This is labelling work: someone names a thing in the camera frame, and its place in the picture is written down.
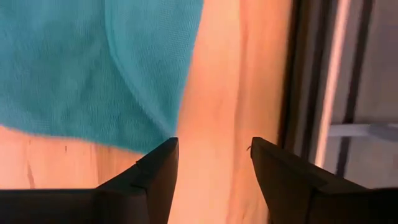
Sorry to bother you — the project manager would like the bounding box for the black aluminium table frame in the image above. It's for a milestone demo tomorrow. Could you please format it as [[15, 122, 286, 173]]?
[[277, 0, 315, 153]]

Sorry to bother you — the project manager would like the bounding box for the teal terry towel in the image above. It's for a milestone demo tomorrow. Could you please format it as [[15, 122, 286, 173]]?
[[0, 0, 205, 155]]

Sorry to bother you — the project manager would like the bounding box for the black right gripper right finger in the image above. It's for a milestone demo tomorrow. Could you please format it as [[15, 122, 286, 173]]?
[[250, 136, 368, 224]]

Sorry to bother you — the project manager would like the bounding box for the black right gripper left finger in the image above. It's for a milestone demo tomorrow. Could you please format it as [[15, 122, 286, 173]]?
[[95, 136, 180, 224]]

